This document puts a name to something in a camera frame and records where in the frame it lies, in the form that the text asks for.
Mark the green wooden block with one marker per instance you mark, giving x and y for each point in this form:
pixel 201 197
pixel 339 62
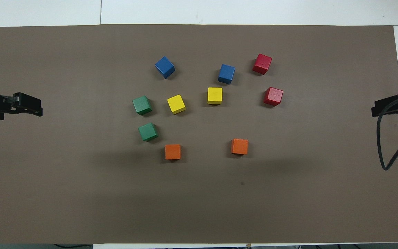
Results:
pixel 141 104
pixel 148 131

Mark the red wooden block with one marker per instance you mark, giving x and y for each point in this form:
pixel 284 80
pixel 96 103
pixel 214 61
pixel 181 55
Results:
pixel 273 95
pixel 262 63

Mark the brown table mat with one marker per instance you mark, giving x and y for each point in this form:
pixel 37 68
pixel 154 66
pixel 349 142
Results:
pixel 81 190

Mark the blue wooden block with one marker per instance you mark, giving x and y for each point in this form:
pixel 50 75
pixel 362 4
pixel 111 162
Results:
pixel 226 73
pixel 164 67

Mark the yellow wooden block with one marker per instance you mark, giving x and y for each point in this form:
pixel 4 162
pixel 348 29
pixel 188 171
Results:
pixel 176 103
pixel 215 95

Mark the orange wooden block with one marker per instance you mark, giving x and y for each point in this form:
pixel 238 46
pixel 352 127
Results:
pixel 239 146
pixel 173 151

